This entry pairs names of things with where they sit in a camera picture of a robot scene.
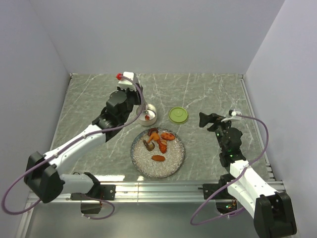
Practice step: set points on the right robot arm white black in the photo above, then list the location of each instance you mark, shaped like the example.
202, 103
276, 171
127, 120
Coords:
271, 210

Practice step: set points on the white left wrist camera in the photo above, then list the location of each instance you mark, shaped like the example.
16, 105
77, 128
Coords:
127, 80

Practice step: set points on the aluminium mounting rail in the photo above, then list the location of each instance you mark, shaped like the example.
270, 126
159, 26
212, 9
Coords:
159, 191

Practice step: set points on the dark mushroom piece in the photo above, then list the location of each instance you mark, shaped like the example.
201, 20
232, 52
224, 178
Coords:
149, 146

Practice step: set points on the orange fried piece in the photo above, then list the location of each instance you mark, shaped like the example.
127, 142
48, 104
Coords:
158, 158
167, 136
162, 145

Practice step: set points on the aluminium side rail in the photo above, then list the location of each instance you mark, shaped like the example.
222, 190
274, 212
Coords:
261, 142

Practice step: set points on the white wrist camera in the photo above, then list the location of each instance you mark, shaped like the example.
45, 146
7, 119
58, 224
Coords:
127, 80
233, 115

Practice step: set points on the dark brown food piece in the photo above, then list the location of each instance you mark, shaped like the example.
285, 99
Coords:
152, 130

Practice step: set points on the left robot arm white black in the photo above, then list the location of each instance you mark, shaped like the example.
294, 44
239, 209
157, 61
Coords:
47, 177

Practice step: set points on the orange shrimp piece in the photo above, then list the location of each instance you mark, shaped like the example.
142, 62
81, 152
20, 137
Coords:
154, 136

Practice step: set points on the orange fried piece middle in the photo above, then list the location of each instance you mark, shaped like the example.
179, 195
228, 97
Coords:
162, 145

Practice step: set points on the speckled grey plate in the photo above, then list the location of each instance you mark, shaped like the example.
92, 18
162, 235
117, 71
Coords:
142, 158

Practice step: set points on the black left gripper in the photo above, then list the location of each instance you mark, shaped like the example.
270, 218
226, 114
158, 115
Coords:
133, 92

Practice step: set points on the stainless steel tongs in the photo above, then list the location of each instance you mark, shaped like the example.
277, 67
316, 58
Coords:
144, 111

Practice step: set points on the green round lid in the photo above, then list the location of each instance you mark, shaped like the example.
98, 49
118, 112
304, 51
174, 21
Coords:
178, 115

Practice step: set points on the beige round lunch box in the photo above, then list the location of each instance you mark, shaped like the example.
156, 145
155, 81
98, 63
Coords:
152, 113

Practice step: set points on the orange fried piece lower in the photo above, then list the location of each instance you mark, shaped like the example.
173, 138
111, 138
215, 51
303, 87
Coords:
158, 158

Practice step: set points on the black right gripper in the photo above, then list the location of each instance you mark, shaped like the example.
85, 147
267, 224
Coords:
205, 119

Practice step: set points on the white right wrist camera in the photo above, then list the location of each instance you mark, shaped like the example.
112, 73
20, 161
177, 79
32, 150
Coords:
233, 115

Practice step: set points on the orange fried piece top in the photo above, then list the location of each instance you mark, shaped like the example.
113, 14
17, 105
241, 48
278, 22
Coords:
167, 136

